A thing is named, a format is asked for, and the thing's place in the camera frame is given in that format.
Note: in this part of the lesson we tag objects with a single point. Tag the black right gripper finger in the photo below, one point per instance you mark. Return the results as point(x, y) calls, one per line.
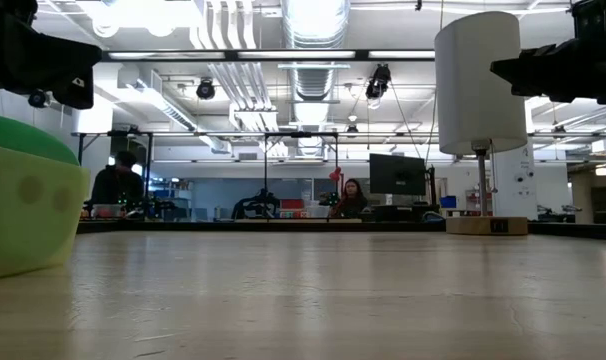
point(543, 72)

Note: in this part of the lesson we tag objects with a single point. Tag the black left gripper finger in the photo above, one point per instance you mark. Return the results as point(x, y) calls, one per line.
point(68, 70)

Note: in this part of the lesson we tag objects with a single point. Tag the green foam die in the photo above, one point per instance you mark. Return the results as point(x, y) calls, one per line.
point(18, 139)

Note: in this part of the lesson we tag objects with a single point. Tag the black background robot arm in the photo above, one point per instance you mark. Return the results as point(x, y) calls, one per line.
point(255, 202)

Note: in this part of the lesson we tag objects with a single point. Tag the black ceiling spotlight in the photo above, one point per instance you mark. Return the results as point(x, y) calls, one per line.
point(205, 90)
point(37, 99)
point(380, 77)

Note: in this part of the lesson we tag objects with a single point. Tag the white cylinder table lamp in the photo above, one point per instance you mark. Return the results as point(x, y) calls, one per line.
point(480, 80)

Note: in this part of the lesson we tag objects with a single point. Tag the person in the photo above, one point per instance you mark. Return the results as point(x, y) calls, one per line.
point(117, 187)
point(352, 197)

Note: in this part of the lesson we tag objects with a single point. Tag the yellow translucent plastic bin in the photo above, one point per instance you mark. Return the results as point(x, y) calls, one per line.
point(28, 235)

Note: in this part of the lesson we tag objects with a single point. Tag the black computer monitor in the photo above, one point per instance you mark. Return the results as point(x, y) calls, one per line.
point(395, 174)

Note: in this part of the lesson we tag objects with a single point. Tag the white plastic container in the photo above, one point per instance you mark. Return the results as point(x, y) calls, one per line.
point(318, 210)

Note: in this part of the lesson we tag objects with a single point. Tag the black background rig frame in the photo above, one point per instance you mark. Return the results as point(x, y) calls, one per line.
point(266, 165)
point(133, 134)

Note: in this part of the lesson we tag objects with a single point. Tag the black metal table frame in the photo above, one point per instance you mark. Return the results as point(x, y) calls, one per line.
point(283, 226)

